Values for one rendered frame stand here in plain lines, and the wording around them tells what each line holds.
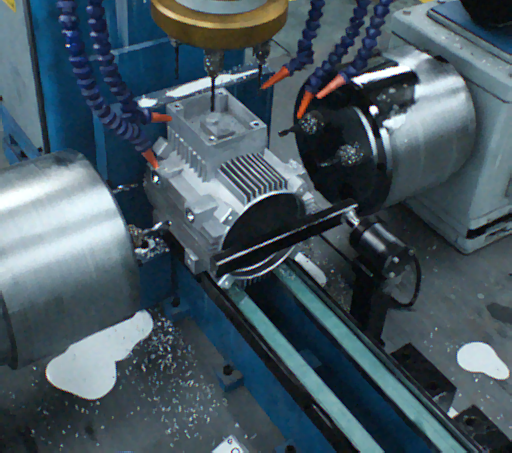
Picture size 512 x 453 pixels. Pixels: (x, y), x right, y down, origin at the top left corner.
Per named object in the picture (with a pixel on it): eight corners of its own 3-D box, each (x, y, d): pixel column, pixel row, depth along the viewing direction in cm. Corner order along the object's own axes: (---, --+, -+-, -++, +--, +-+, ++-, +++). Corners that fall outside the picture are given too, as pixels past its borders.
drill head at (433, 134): (248, 180, 141) (256, 56, 125) (417, 117, 160) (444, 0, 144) (335, 265, 126) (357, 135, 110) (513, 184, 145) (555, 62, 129)
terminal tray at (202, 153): (164, 144, 121) (163, 104, 117) (223, 125, 126) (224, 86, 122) (205, 187, 114) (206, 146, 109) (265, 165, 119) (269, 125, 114)
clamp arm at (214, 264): (345, 209, 123) (206, 268, 111) (348, 194, 121) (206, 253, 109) (360, 222, 121) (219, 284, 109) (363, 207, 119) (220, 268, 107)
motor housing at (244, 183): (143, 228, 129) (139, 132, 117) (240, 191, 138) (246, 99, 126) (207, 306, 117) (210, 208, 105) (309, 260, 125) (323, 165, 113)
